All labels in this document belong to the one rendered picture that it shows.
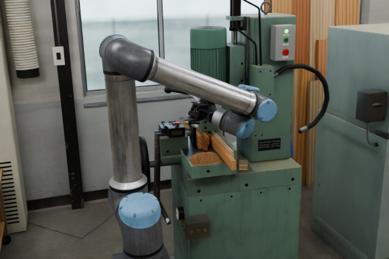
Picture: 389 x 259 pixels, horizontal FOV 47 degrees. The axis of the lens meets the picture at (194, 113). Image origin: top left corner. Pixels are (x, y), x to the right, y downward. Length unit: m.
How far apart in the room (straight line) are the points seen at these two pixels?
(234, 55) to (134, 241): 0.99
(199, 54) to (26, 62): 1.47
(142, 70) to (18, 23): 1.83
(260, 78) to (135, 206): 0.84
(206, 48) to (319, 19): 1.92
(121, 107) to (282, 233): 1.15
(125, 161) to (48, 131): 1.86
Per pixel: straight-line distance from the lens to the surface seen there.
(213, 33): 2.09
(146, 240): 1.67
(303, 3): 3.83
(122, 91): 1.63
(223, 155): 2.03
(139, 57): 1.48
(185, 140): 2.18
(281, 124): 2.28
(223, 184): 2.15
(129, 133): 1.69
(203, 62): 2.11
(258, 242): 2.37
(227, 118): 1.88
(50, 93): 3.47
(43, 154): 3.60
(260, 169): 2.21
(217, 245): 2.30
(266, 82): 2.10
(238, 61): 2.16
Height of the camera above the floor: 1.67
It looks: 16 degrees down
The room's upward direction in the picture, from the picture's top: 1 degrees counter-clockwise
